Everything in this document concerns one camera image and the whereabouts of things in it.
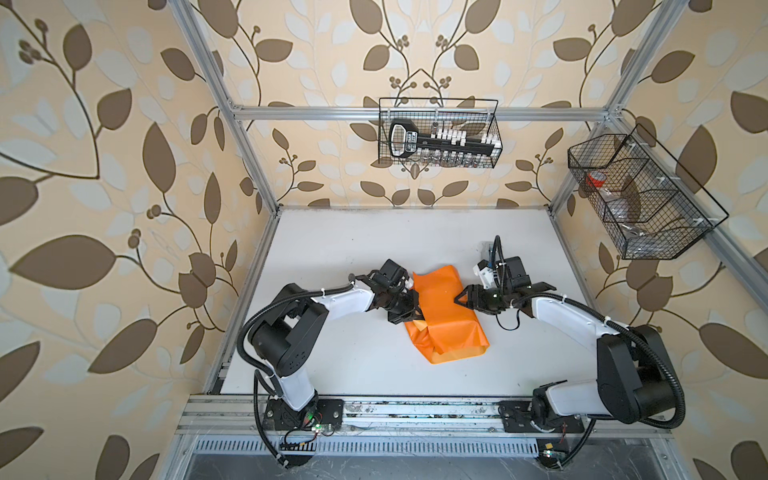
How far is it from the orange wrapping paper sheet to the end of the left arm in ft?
0.10

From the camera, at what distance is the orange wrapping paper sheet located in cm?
82

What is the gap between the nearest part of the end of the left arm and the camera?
28.3 inches
